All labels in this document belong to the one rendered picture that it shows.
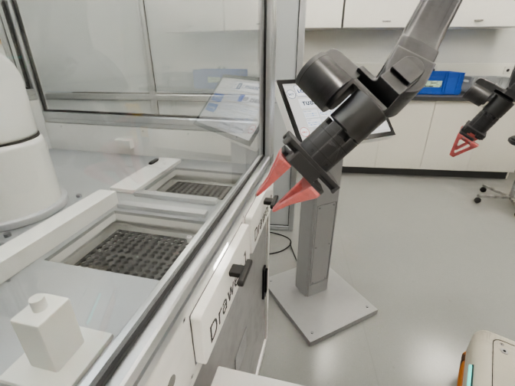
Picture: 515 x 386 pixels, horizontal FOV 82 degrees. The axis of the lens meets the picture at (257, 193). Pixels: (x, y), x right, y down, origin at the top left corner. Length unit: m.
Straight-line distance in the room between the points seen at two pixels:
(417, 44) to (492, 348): 1.27
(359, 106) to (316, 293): 1.52
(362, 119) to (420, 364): 1.46
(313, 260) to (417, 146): 2.42
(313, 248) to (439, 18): 1.26
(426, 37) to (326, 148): 0.22
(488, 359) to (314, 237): 0.81
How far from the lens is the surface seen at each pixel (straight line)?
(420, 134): 3.75
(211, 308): 0.54
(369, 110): 0.42
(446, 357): 1.83
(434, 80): 3.83
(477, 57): 4.59
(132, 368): 0.39
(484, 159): 4.15
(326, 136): 0.41
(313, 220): 1.52
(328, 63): 0.44
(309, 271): 1.70
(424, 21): 0.55
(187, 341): 0.52
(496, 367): 1.50
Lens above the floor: 1.29
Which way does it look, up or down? 25 degrees down
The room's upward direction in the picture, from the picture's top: straight up
